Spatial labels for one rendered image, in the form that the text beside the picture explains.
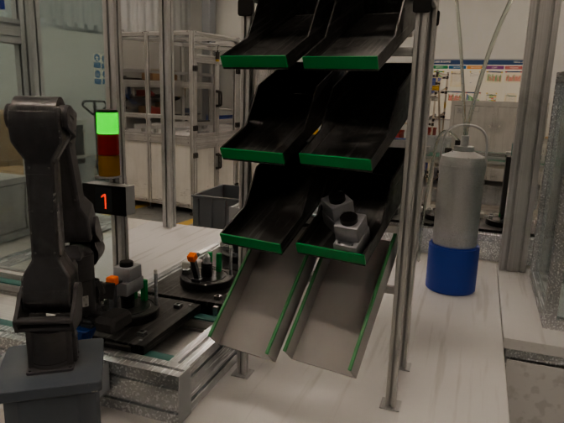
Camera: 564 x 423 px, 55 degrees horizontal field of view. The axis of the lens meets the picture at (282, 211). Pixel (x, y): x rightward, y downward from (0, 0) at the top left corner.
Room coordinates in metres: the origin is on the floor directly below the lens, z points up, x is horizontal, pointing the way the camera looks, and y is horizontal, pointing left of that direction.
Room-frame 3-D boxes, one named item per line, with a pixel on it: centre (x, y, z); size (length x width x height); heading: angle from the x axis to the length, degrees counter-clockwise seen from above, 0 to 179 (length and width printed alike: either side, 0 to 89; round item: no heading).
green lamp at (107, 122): (1.30, 0.42, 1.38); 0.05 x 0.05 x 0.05
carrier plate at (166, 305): (1.14, 0.34, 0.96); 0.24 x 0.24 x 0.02; 71
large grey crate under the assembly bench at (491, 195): (5.98, -2.53, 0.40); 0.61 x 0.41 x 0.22; 62
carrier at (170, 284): (1.36, 0.19, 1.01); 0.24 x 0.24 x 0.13; 71
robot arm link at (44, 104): (0.78, 0.34, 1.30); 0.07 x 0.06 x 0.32; 97
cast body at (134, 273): (1.15, 0.34, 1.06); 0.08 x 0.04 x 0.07; 161
